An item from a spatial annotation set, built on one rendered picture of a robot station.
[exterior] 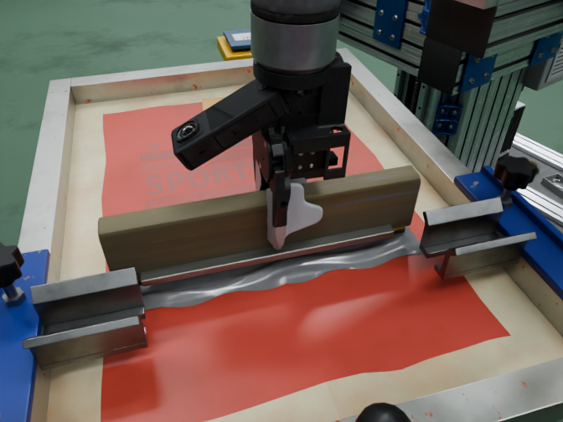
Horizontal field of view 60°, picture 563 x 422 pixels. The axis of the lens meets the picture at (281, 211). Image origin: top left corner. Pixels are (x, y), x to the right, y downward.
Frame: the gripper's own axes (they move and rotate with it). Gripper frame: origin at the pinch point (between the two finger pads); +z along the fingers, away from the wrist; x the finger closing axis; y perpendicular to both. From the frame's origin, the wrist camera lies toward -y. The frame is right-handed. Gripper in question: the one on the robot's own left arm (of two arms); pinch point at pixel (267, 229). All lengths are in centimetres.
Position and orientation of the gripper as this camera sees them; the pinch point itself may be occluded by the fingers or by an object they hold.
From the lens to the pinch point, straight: 56.1
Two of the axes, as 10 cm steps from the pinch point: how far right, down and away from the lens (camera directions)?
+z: -0.3, 7.7, 6.3
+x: -2.7, -6.2, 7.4
